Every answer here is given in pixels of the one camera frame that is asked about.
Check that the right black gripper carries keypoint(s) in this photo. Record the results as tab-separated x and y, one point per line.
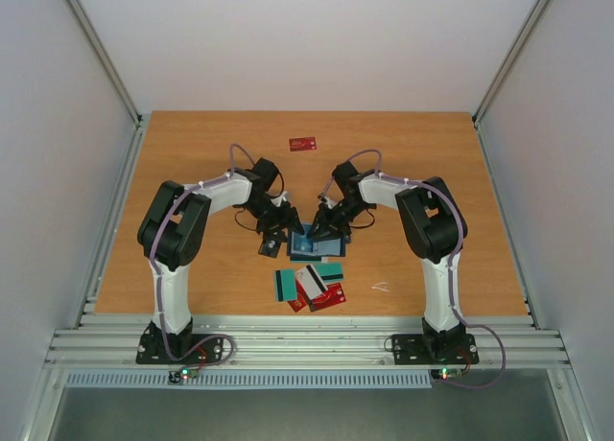
333	218

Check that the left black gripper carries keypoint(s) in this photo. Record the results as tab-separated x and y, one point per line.
287	220

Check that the blue card with chip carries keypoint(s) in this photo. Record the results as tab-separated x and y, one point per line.
302	245

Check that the navy blue card holder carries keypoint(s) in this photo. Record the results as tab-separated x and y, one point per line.
335	248

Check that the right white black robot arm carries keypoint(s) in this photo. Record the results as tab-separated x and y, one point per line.
434	229

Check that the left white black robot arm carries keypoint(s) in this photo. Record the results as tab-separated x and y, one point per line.
171	235

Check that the black card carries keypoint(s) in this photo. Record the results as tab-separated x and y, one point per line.
269	248

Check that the teal card middle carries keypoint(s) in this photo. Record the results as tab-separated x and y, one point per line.
330	272

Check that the white card under teal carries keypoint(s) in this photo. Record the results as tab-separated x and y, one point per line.
311	282

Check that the teal card left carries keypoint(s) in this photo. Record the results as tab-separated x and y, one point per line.
285	286

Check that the red card with chip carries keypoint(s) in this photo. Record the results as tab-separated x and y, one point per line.
332	297

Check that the red card behind teal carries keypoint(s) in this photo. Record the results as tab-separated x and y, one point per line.
301	300

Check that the lone red card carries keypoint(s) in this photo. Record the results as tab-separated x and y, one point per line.
303	144

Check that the left circuit board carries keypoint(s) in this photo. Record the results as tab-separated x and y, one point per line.
183	375

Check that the circuit board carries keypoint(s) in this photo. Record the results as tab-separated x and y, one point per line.
183	375
447	374

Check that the right circuit board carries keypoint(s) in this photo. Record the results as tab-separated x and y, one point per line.
447	374

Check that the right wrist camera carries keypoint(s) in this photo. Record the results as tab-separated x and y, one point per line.
326	201

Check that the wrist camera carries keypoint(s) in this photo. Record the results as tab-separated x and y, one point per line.
284	197
326	201

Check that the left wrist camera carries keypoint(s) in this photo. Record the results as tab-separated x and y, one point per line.
284	197

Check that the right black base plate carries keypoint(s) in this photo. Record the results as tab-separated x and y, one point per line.
409	349

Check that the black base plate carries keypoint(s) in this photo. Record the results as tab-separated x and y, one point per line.
189	350
409	349

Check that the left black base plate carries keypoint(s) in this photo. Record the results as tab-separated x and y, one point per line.
189	350

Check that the aluminium rail frame front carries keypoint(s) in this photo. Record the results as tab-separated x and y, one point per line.
304	341

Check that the grey slotted cable duct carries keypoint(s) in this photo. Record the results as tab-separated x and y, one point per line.
220	379

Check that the right aluminium corner post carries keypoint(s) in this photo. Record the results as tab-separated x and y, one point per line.
517	47

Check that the aluminium corner post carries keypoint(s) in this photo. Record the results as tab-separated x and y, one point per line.
517	47
99	50

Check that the left aluminium corner post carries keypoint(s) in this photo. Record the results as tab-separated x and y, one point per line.
99	50

